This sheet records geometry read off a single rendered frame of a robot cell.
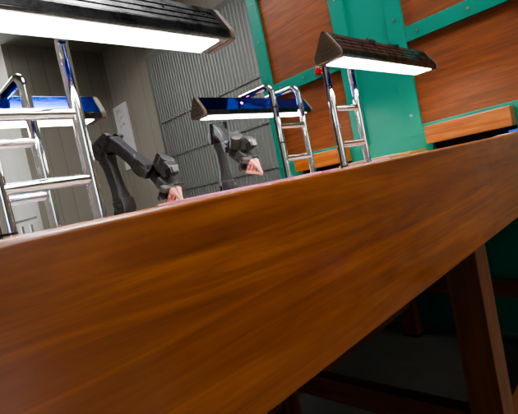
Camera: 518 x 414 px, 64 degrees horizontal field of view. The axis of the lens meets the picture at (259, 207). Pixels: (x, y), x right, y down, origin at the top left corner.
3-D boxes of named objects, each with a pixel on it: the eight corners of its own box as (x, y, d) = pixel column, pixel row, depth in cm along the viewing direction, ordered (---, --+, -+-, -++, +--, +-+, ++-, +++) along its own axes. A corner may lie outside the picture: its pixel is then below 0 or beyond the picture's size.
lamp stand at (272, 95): (256, 209, 161) (233, 96, 159) (289, 200, 175) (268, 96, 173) (293, 204, 148) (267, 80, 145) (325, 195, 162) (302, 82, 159)
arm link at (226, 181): (236, 191, 215) (224, 129, 212) (224, 194, 213) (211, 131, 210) (233, 191, 221) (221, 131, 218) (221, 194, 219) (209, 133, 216)
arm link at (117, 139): (161, 166, 168) (114, 127, 178) (145, 167, 161) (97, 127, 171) (151, 190, 173) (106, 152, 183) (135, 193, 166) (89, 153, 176)
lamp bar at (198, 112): (190, 121, 147) (186, 100, 146) (299, 116, 190) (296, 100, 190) (204, 114, 141) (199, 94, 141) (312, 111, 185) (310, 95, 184)
